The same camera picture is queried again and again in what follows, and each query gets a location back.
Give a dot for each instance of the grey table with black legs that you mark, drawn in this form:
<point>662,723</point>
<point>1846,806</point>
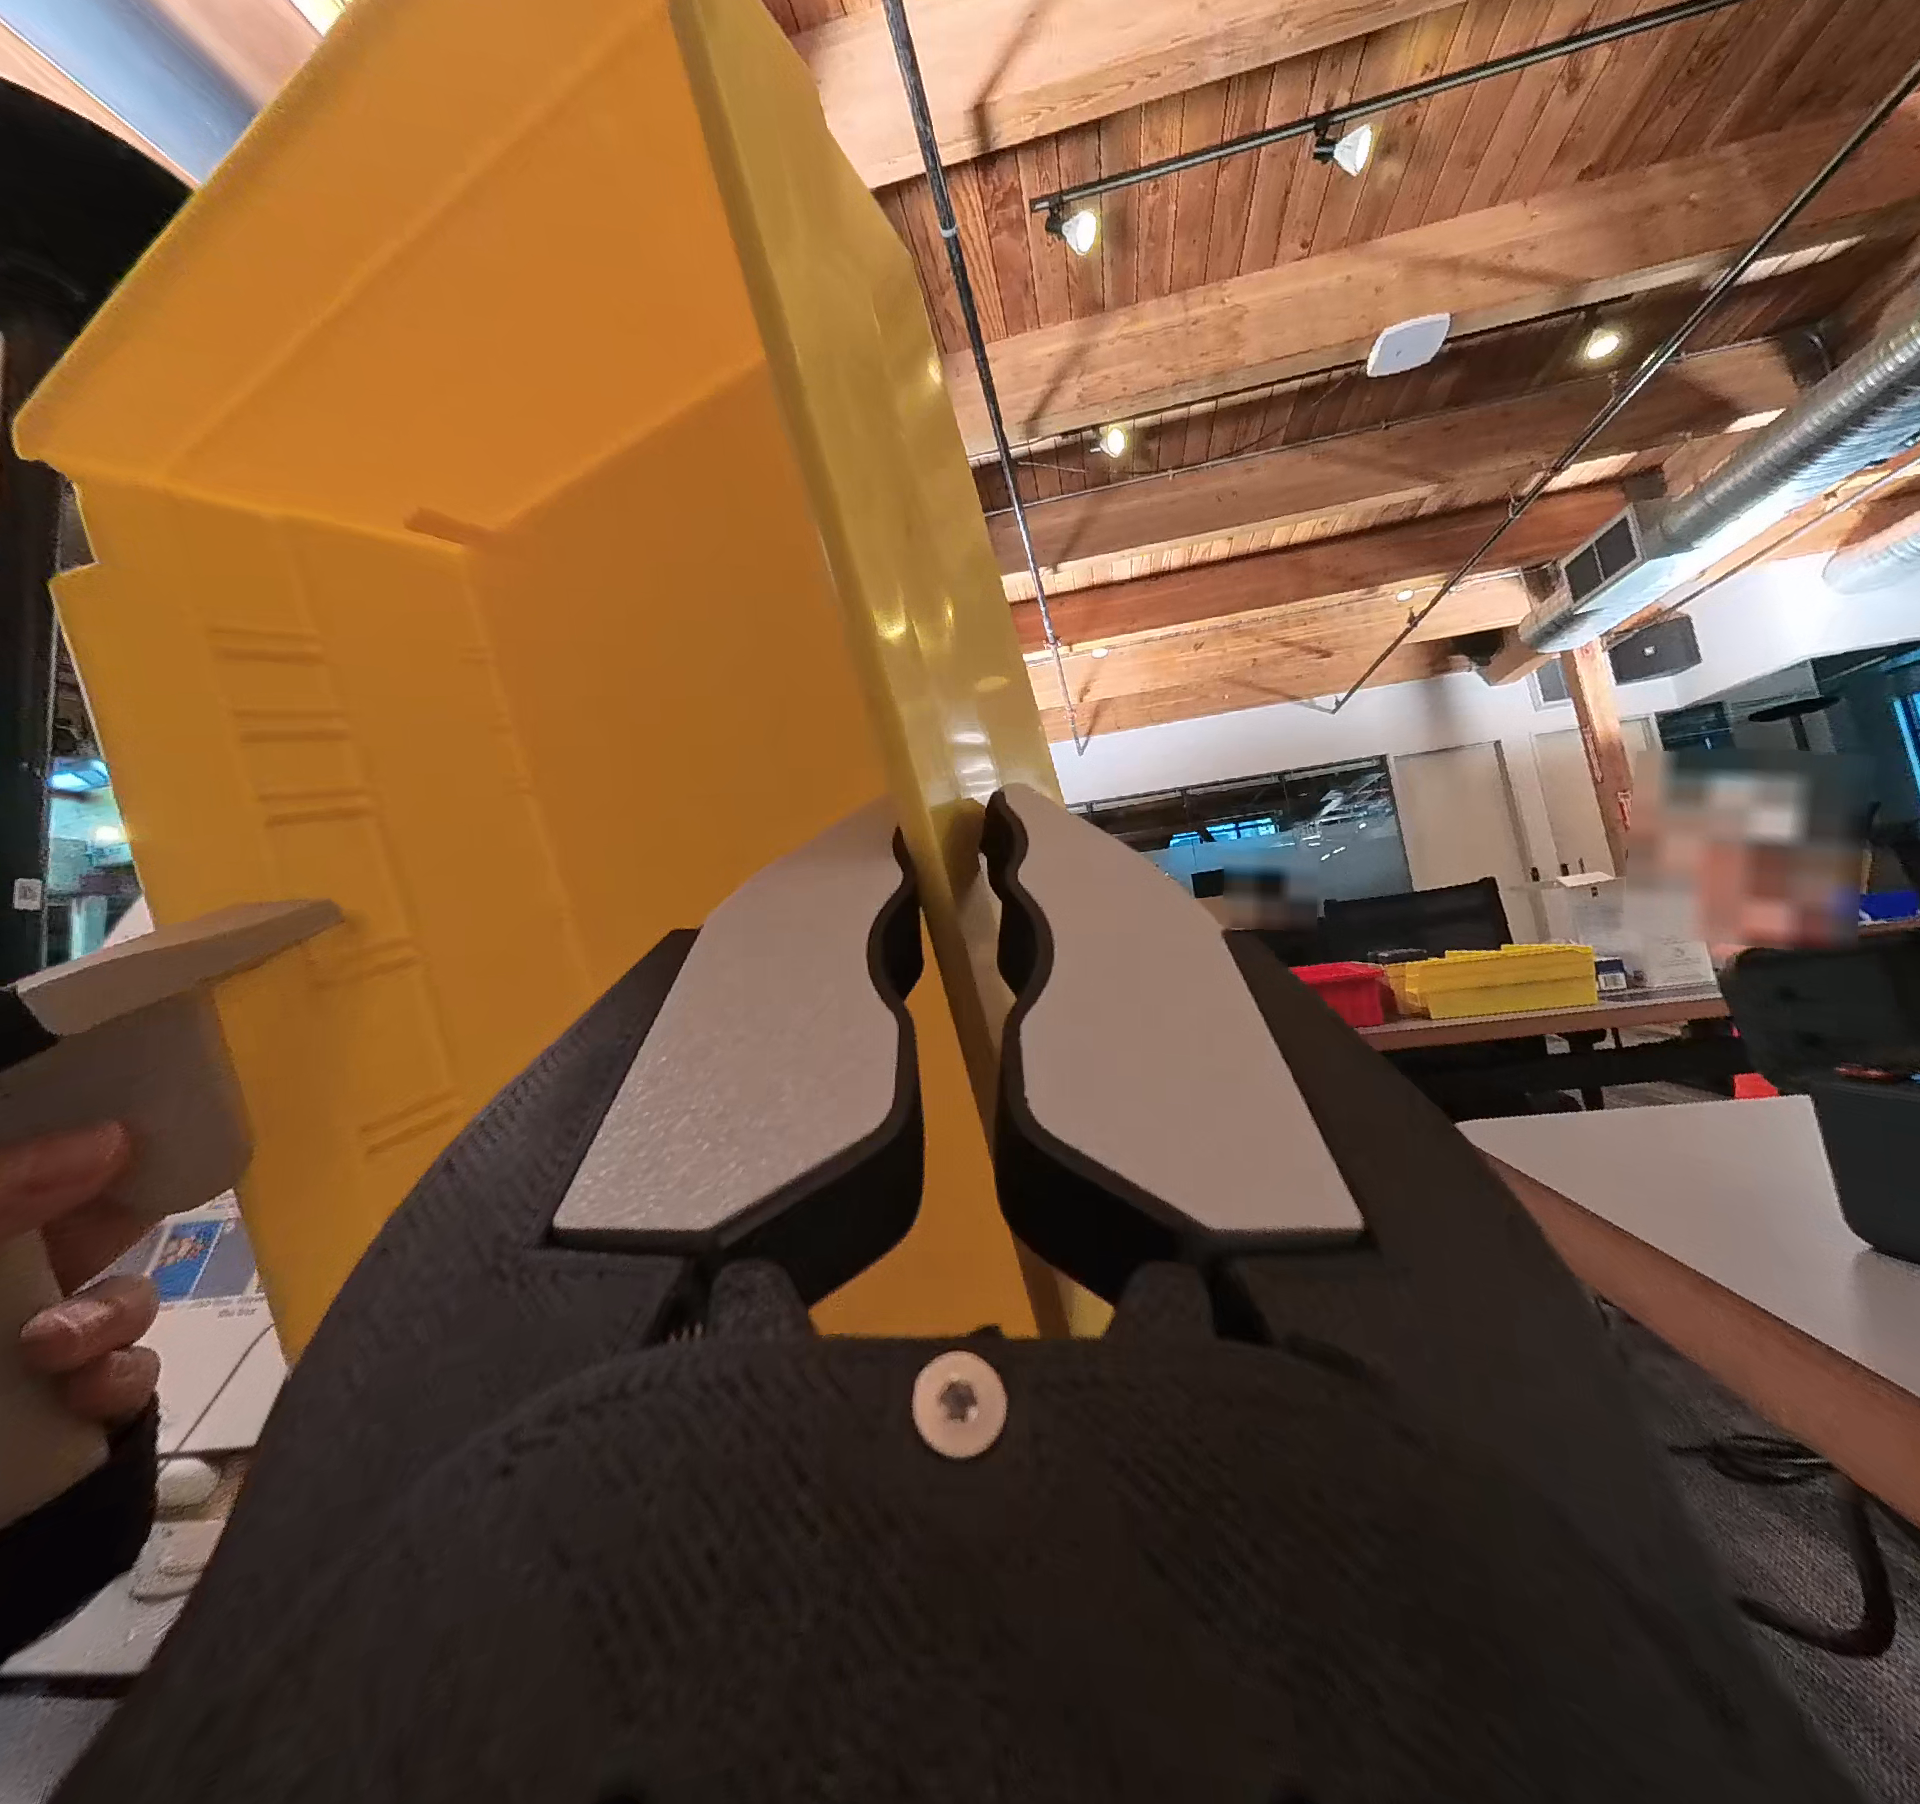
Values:
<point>1530,1020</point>

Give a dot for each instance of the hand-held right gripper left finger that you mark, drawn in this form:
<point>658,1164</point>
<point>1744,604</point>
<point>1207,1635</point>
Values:
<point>750,1069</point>

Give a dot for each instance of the black open charger case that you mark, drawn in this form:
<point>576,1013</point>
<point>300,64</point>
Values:
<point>1869,1157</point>

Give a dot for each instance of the red storage bin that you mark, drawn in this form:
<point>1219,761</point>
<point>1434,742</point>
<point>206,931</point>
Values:
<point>1343,992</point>

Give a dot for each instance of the black wall speaker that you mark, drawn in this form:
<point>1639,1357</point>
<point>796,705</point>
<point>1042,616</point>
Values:
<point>1655,646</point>

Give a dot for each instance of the person's left hand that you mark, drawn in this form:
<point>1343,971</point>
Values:
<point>90,1348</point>

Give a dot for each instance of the silver ventilation duct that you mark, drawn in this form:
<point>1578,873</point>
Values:
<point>1800,433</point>

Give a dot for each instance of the printed paper sheet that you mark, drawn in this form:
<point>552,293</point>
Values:
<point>209,1309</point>

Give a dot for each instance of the black track light rail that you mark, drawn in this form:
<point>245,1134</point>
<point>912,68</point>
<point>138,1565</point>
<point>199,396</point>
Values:
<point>1500,66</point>

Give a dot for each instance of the black hanging ceiling rod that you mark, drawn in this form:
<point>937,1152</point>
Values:
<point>945,228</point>

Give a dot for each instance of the white ceiling access point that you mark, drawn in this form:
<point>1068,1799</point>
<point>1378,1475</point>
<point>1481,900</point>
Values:
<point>1407,345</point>

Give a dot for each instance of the stack of yellow storage bins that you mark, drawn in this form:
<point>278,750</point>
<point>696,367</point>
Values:
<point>1500,980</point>

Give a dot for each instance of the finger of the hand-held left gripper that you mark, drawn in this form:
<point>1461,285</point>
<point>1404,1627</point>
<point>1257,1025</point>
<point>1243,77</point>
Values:
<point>149,1069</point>

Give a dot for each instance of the yellow plastic box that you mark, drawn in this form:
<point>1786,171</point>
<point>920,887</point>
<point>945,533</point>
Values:
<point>600,559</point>

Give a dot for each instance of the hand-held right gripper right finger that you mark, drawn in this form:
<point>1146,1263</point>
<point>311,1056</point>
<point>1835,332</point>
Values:
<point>1170,1069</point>

